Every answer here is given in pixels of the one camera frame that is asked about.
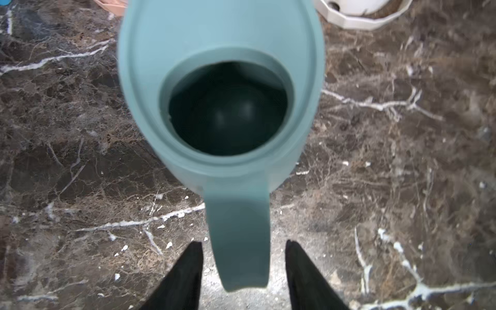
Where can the white pot saucer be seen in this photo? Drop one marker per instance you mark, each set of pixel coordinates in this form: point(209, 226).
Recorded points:
point(359, 22)

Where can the right large white plant pot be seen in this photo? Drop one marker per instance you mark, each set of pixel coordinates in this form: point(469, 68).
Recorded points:
point(357, 7)

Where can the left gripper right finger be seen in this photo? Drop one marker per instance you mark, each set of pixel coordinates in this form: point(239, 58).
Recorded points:
point(308, 289)

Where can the mint green watering can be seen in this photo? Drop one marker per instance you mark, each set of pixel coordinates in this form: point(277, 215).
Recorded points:
point(225, 92)

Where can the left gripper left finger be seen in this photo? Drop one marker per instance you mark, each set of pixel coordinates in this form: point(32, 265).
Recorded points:
point(180, 288)

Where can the peach pot saucer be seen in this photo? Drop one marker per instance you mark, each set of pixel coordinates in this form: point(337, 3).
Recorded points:
point(116, 7)

